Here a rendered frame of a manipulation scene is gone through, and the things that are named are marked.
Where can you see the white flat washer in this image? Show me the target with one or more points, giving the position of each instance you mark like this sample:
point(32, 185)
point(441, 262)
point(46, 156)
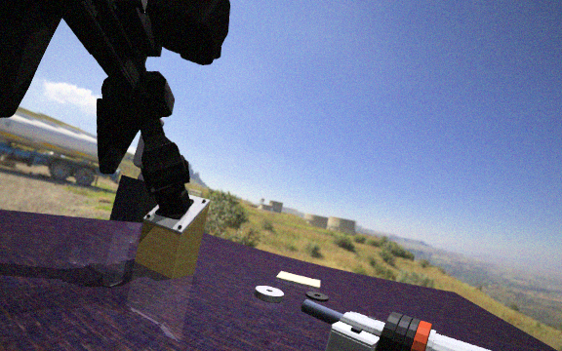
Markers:
point(269, 294)

